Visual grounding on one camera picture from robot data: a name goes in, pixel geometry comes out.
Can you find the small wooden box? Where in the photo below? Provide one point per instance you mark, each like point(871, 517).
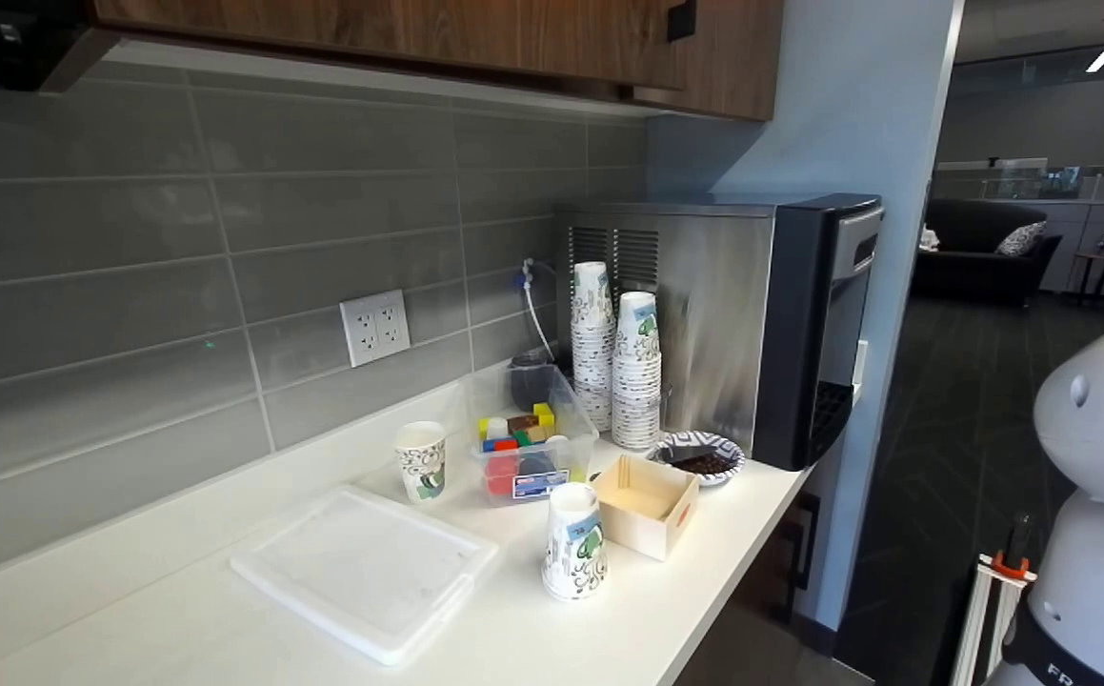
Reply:
point(652, 519)

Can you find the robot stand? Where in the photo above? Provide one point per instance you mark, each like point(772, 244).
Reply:
point(975, 629)

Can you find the wooden wall cabinet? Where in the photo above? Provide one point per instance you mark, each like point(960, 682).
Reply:
point(418, 33)

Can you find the small round side table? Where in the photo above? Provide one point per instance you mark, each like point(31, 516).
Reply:
point(1096, 262)

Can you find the dark round pot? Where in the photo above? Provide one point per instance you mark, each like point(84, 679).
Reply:
point(531, 381)

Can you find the ceiling light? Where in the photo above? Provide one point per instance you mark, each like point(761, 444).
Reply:
point(1100, 61)

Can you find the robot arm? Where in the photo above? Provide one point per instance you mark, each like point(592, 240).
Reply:
point(1099, 572)

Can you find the heap of coloured toy blocks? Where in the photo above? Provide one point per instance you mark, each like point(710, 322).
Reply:
point(518, 438)

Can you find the orange and black clamp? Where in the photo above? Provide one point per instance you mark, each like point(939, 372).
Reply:
point(1013, 566)

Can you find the clear plastic container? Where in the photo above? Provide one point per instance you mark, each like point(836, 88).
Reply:
point(552, 448)

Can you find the printed paper cup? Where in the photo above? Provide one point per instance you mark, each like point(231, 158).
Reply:
point(573, 543)
point(421, 464)

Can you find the patterned bowl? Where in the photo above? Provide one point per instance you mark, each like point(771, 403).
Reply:
point(699, 460)

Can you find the steel and black water dispenser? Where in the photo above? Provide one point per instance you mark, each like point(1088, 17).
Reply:
point(713, 314)

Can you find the wide wooden cabinet door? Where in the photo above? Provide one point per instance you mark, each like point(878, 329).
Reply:
point(371, 29)

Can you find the white wall socket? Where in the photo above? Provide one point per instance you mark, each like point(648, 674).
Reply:
point(375, 328)

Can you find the white plastic lid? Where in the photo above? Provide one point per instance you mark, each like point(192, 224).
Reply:
point(361, 567)

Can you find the stack of paper cups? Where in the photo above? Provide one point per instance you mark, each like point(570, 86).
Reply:
point(637, 391)
point(593, 353)

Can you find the black armchair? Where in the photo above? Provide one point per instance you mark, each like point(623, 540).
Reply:
point(966, 252)

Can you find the patterned cushion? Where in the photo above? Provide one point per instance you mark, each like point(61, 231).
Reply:
point(1021, 238)

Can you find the narrow wooden cabinet door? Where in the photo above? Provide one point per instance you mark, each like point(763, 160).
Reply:
point(732, 57)

